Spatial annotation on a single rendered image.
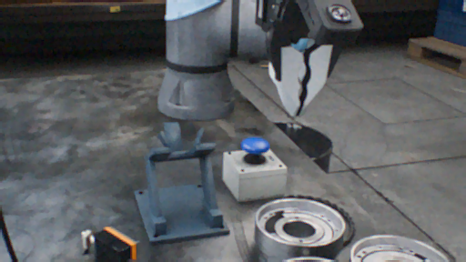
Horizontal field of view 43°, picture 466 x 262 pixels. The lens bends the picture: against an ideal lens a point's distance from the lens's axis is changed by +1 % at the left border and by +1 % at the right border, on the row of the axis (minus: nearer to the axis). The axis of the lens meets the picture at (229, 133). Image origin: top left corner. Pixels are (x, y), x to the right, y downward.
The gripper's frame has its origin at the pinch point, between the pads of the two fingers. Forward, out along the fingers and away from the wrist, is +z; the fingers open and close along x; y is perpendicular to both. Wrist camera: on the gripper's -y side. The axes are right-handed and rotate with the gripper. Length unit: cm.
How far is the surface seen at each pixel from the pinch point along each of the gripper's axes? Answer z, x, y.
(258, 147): 9.0, 1.4, 8.9
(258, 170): 11.7, 1.8, 7.4
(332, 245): 12.6, -0.4, -10.3
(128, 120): 16.2, 14.0, 40.7
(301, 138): 58, -58, 114
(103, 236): 11.9, 23.9, -3.0
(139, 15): 59, -40, 330
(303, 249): 12.6, 3.1, -10.3
